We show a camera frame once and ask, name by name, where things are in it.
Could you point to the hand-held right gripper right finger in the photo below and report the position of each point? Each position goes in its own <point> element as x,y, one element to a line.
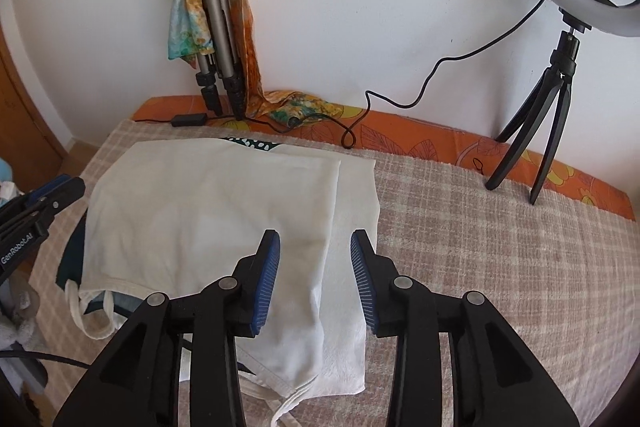
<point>367,287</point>

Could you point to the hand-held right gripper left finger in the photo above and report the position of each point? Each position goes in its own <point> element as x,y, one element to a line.
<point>265,287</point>

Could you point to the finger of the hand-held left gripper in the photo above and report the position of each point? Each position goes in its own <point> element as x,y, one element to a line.
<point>50,188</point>
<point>65,197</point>

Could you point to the wooden door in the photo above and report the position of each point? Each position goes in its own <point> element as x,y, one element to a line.
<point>25,117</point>

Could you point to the white folded top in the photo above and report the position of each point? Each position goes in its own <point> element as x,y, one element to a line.
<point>350,207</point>

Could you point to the pink checked blanket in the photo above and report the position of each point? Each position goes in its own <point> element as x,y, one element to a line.
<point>475,257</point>

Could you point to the orange floral sheet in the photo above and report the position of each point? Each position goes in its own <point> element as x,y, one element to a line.
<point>400,132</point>

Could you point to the small black tripod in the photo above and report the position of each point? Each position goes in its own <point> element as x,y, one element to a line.
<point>567,52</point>

